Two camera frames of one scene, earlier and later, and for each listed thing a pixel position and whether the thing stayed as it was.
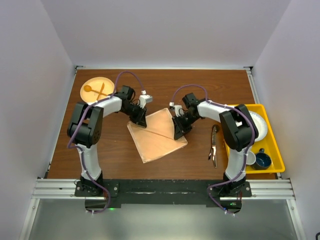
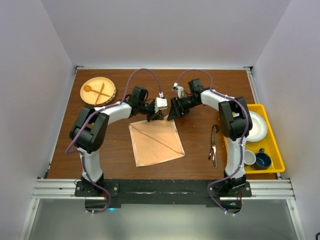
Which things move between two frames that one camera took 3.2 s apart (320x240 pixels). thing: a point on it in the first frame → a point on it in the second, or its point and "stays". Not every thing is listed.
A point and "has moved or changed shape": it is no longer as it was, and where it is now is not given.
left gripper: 140,119 → 153,115
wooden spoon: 88,88 stays
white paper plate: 262,124 stays
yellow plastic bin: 270,144 stays
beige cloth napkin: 157,137 has moved or changed shape
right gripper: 179,129 → 176,112
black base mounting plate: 104,195 stays
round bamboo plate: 96,83 stays
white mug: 250,158 stays
